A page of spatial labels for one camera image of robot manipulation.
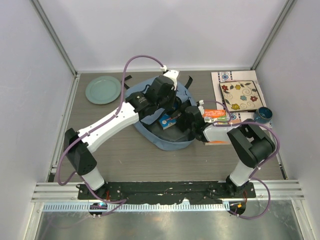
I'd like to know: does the light blue treehouse book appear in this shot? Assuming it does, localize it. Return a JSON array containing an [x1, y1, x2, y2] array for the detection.
[[158, 114, 177, 130]]

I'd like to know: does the orange treehouse book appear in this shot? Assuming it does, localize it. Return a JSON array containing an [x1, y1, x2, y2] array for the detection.
[[203, 109, 231, 146]]

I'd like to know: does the light blue student backpack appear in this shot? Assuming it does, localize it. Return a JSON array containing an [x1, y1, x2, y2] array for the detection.
[[124, 76, 196, 151]]

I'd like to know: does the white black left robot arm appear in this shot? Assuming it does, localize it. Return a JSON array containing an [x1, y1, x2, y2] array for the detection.
[[64, 70, 179, 200]]

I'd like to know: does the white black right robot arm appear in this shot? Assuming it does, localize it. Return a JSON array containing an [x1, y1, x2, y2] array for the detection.
[[176, 106, 280, 198]]

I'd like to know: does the floral square ceramic plate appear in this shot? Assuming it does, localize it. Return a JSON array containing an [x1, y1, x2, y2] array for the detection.
[[219, 80, 265, 112]]

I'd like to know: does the pale green round plate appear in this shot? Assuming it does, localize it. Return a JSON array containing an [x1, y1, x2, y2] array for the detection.
[[85, 75, 122, 105]]

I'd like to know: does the dark blue ceramic mug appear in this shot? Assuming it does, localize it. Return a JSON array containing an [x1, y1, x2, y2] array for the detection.
[[253, 106, 273, 124]]

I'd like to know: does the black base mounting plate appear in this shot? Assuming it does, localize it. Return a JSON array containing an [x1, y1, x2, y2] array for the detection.
[[94, 181, 256, 205]]

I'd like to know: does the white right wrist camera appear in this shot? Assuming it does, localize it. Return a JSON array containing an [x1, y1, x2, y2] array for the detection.
[[196, 100, 205, 115]]

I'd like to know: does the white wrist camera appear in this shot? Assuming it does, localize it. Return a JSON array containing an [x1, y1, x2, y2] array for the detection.
[[196, 100, 205, 115], [160, 65, 180, 90]]

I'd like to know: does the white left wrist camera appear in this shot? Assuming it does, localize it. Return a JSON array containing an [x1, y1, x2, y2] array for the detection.
[[160, 65, 180, 90]]

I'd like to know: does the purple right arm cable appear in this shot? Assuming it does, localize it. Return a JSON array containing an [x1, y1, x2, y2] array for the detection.
[[199, 100, 281, 221]]

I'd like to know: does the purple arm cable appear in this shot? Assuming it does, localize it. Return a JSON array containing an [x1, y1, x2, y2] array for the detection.
[[199, 100, 281, 221], [55, 54, 167, 217]]

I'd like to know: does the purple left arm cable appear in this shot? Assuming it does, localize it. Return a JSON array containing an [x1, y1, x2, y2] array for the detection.
[[55, 54, 167, 217]]

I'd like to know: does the slotted white cable duct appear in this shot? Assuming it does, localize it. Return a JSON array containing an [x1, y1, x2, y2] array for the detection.
[[42, 201, 230, 213]]

